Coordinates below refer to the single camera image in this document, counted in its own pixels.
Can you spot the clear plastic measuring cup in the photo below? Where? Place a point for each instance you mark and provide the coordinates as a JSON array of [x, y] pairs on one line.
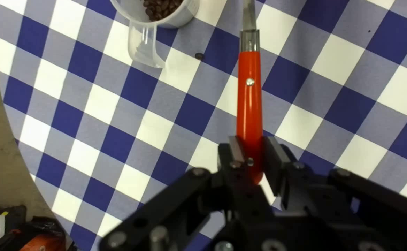
[[146, 17]]

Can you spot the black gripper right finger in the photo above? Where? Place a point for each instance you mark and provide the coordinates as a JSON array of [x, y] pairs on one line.
[[278, 162]]

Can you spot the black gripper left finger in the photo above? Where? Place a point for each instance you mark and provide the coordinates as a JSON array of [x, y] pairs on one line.
[[234, 165]]

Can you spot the loose coffee bean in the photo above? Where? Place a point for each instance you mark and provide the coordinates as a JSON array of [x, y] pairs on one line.
[[200, 56]]

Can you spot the red handled metal spoon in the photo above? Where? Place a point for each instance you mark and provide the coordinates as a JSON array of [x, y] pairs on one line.
[[250, 91]]

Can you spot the blue white checkered tablecloth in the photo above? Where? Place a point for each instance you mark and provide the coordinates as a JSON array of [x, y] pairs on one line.
[[101, 134]]

